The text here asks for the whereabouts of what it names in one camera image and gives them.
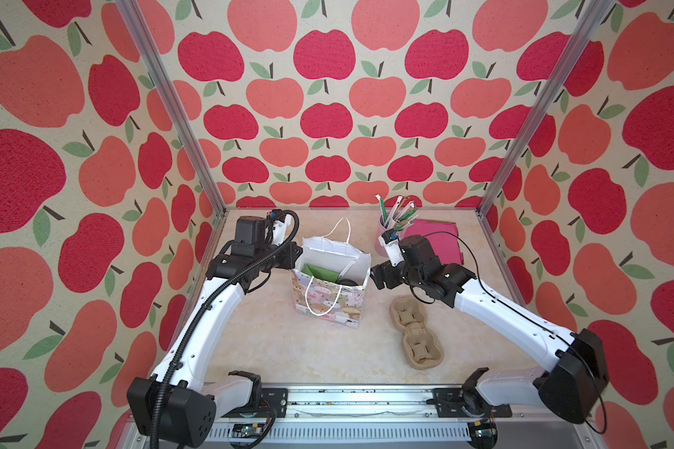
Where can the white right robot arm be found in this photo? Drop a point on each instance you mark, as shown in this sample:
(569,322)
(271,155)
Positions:
(571,373)

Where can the pink napkin stack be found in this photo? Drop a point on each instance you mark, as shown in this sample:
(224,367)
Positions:
(439,233)

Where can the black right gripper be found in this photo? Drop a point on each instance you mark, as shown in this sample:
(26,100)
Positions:
(391,272)

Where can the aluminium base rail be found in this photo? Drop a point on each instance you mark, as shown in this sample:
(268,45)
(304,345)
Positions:
(406,416)

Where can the cutlery in pink holder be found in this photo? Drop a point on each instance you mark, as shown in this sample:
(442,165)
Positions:
(398,213)

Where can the green napkin stack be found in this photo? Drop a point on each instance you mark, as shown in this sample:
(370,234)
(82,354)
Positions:
(327,275)

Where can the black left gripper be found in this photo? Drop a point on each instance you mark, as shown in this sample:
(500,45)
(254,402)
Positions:
(286,255)

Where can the aluminium frame post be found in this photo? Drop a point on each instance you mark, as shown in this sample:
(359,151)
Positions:
(140,32)
(593,15)

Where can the cartoon animal gift bag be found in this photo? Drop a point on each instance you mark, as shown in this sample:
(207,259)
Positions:
(324,300)

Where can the right aluminium frame post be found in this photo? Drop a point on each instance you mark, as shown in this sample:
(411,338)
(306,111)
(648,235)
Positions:
(593,15)

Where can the pink utensil holder cup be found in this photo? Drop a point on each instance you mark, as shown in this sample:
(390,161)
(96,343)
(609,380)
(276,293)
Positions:
(380,242)

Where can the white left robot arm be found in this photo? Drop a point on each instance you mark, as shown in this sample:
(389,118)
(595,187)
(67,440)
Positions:
(171,406)

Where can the left aluminium frame post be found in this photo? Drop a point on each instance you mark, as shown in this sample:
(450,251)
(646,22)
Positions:
(140,32)

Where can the cardboard two-cup carrier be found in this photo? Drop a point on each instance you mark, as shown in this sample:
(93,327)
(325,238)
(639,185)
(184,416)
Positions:
(420,345)

